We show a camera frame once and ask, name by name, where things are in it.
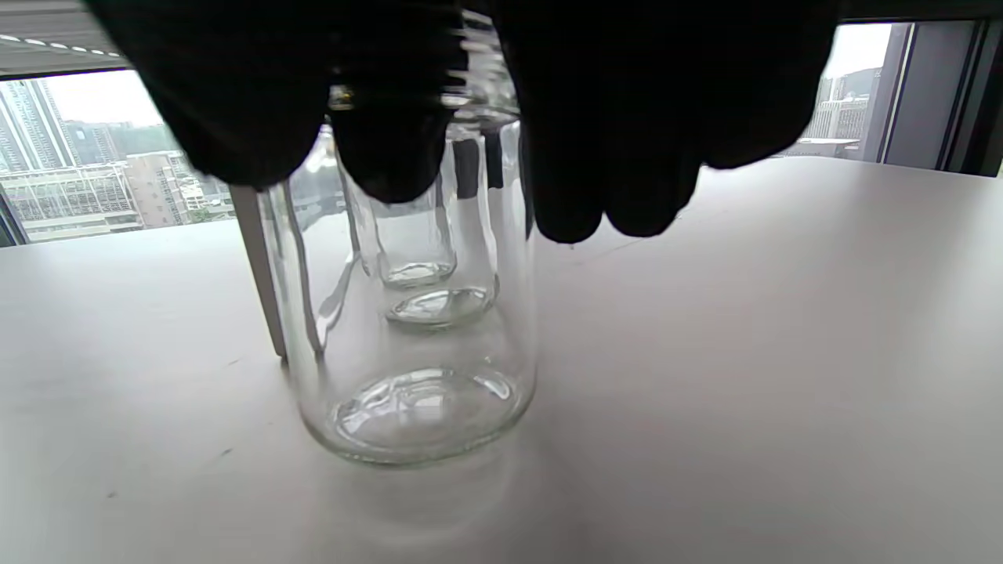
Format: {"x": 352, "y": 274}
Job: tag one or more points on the clear glass jar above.
{"x": 415, "y": 270}
{"x": 423, "y": 407}
{"x": 443, "y": 305}

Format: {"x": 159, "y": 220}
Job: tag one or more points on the person's right hand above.
{"x": 627, "y": 94}

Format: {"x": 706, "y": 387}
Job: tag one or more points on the black window frame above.
{"x": 928, "y": 94}

